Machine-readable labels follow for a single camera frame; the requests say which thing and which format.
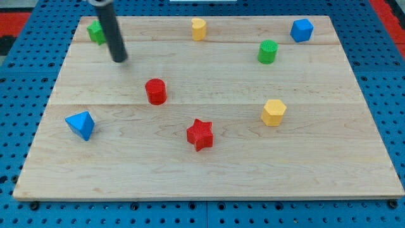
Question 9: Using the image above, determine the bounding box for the red star block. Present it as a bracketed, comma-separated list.
[186, 118, 214, 151]

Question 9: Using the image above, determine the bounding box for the wooden board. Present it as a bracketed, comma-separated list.
[13, 16, 404, 201]

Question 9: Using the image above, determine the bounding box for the blue triangle block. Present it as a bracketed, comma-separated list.
[65, 111, 95, 141]

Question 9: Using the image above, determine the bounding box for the green star block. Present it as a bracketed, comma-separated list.
[87, 20, 106, 45]

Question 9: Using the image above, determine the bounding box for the blue cube block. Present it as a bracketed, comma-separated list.
[290, 18, 314, 42]

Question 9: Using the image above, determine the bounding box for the red cylinder block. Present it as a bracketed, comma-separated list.
[145, 79, 167, 105]

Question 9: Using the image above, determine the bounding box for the yellow heart block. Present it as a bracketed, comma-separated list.
[191, 17, 207, 41]

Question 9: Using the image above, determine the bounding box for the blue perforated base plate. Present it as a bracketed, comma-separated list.
[1, 0, 404, 227]

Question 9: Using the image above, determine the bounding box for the green cylinder block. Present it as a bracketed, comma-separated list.
[257, 39, 278, 64]

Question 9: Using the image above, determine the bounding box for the yellow hexagon block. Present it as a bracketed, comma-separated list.
[261, 99, 287, 127]

